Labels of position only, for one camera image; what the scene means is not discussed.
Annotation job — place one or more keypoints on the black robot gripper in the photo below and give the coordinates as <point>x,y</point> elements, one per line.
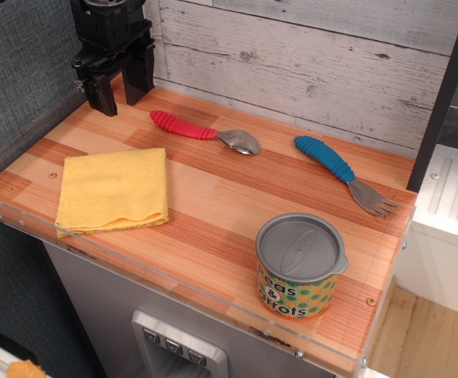
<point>115,37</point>

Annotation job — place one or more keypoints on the yellow towel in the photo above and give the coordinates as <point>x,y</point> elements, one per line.
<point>113,191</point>

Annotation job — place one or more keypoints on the peas and carrots can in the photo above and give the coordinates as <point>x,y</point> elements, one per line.
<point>299,259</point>

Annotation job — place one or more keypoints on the orange object at corner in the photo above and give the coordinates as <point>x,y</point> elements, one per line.
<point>24,369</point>

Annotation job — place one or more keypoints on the white toy sink unit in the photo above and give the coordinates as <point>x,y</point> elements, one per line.
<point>427,265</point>

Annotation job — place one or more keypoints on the red handled spoon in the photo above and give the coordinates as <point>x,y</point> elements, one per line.
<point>237,139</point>

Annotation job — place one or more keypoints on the blue handled fork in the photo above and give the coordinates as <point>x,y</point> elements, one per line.
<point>365,196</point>

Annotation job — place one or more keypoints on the black vertical post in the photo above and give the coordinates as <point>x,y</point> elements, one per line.
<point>437,118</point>

